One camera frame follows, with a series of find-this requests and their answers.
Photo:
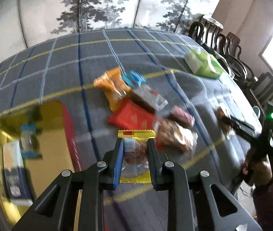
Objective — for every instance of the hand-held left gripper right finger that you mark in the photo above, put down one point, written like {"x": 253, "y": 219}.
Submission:
{"x": 152, "y": 161}

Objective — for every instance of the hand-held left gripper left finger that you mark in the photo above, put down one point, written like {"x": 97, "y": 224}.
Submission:
{"x": 118, "y": 161}

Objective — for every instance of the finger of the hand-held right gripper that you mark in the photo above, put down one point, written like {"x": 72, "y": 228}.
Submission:
{"x": 243, "y": 124}
{"x": 242, "y": 133}

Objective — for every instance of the brown snack packet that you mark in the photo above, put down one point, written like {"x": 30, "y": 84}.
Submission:
{"x": 223, "y": 116}

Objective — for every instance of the yellow snack packet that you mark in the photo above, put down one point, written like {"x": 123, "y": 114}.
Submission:
{"x": 135, "y": 146}

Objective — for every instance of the red snack packet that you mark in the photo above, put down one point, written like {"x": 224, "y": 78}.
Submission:
{"x": 129, "y": 116}

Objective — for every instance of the dark snack bar clear packet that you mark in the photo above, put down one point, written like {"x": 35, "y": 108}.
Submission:
{"x": 146, "y": 98}

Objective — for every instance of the gold tin box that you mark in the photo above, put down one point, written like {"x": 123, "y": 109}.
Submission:
{"x": 49, "y": 130}

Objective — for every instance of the person's right hand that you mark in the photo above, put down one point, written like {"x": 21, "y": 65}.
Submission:
{"x": 259, "y": 170}

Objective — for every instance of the clear cookie packet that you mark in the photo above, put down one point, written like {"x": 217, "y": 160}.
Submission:
{"x": 177, "y": 136}

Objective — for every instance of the pink snack packet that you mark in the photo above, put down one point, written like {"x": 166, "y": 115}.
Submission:
{"x": 182, "y": 116}

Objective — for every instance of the green tissue pack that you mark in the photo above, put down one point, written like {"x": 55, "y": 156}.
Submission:
{"x": 203, "y": 63}

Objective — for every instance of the orange snack packet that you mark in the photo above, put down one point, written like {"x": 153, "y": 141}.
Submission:
{"x": 113, "y": 86}

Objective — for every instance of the clear packet with blue ends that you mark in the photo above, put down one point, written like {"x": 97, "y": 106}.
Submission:
{"x": 30, "y": 142}

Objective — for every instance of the blue and white carton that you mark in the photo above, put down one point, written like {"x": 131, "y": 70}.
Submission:
{"x": 15, "y": 173}

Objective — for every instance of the grey plaid tablecloth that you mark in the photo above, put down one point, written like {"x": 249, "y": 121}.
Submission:
{"x": 61, "y": 72}

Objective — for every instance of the tree painted folding screen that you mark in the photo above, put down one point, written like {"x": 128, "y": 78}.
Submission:
{"x": 102, "y": 7}

